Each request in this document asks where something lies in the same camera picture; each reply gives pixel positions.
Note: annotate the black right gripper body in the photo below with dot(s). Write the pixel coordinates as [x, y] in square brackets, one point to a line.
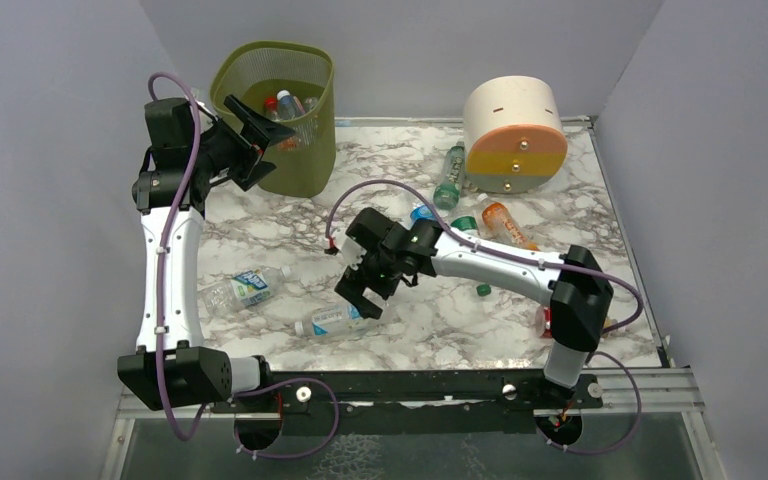
[371, 275]

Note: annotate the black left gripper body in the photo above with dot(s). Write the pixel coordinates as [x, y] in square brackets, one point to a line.
[241, 151]

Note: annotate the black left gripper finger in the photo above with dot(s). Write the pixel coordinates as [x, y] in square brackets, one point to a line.
[250, 174]
[256, 129]

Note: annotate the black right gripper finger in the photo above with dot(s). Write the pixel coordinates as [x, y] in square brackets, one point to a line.
[349, 286]
[366, 307]

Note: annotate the red label bottle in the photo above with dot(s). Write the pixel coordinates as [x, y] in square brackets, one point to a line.
[271, 109]
[305, 127]

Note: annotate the blue white label bottle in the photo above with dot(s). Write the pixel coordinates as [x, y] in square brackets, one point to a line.
[338, 319]

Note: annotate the purple label Ganten bottle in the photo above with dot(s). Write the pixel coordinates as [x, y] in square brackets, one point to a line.
[287, 106]

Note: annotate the blue label clear bottle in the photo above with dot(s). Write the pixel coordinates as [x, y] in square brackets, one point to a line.
[421, 212]

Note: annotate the green white label bottle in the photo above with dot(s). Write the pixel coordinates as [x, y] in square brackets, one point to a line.
[469, 226]

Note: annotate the green tinted bottle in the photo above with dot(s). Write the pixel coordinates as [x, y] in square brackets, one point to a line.
[447, 193]

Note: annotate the dark green label bottle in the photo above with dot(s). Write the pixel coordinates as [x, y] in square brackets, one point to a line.
[246, 289]

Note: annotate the large clear bottle white cap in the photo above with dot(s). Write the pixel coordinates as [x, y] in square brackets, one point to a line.
[310, 104]

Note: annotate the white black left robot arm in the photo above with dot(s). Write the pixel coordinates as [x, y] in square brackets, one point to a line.
[171, 366]

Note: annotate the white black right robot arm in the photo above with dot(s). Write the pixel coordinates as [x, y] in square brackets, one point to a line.
[571, 284]

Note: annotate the orange juice bottle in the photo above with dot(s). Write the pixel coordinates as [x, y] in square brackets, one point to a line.
[501, 224]

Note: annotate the red gold drink can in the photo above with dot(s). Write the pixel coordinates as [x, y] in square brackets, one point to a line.
[542, 323]

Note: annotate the cream cylindrical drum container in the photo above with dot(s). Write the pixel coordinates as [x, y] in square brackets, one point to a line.
[513, 134]

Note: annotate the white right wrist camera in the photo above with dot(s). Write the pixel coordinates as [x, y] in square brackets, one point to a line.
[351, 252]

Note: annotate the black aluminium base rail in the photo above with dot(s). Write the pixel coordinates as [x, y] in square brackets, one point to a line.
[312, 404]

